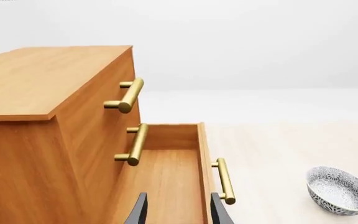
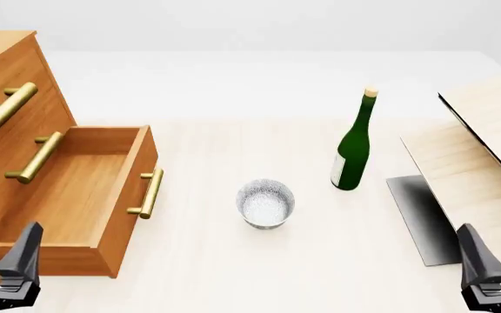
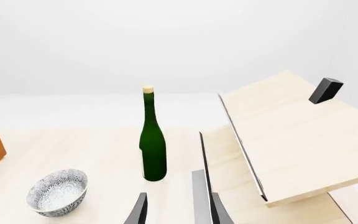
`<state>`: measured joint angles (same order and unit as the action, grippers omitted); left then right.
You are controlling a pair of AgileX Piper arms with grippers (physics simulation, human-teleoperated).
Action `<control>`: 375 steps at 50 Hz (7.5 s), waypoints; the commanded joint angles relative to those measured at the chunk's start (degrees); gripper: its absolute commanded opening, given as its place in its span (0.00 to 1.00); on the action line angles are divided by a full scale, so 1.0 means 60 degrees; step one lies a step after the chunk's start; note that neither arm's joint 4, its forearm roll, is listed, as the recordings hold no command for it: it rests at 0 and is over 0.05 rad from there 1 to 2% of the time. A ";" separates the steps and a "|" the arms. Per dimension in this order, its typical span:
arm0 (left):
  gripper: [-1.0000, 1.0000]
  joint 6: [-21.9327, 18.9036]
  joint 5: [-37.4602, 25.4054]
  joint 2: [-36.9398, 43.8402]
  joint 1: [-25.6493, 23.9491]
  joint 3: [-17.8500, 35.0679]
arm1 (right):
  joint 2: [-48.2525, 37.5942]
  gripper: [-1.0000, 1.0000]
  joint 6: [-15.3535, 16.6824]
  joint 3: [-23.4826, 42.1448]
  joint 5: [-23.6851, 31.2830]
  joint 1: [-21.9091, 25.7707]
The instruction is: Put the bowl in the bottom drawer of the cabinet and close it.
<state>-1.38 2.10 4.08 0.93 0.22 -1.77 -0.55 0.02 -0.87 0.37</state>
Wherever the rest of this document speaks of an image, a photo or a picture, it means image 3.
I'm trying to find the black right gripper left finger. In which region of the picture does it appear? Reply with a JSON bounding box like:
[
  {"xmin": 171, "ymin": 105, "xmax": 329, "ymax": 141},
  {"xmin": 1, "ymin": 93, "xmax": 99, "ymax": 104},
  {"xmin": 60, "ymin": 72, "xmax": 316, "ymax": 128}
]
[{"xmin": 123, "ymin": 192, "xmax": 149, "ymax": 224}]

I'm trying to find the white bowl with grey pattern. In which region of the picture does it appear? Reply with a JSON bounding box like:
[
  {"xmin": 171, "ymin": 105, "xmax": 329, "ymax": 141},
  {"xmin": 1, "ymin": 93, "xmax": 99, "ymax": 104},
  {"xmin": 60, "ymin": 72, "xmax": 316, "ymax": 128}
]
[{"xmin": 25, "ymin": 168, "xmax": 89, "ymax": 218}]

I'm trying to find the green wine bottle with cork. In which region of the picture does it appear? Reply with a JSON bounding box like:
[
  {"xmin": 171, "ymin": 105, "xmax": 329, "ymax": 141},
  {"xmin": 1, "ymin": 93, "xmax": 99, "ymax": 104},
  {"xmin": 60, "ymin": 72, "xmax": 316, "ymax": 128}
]
[{"xmin": 139, "ymin": 85, "xmax": 168, "ymax": 183}]

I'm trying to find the pale wooden rack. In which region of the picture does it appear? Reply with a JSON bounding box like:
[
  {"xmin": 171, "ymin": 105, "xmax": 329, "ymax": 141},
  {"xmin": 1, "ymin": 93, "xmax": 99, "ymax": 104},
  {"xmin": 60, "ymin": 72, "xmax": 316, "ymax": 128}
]
[{"xmin": 191, "ymin": 69, "xmax": 358, "ymax": 224}]

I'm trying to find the black block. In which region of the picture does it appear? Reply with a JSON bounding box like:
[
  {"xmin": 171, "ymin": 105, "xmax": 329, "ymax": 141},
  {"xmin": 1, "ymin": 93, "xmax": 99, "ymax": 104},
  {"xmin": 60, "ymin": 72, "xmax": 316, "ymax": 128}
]
[{"xmin": 308, "ymin": 77, "xmax": 344, "ymax": 105}]

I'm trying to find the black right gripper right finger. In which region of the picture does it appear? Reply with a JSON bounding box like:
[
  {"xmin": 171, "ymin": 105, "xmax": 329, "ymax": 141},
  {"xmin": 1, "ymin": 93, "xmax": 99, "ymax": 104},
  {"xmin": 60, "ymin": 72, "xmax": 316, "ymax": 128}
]
[{"xmin": 211, "ymin": 192, "xmax": 234, "ymax": 224}]

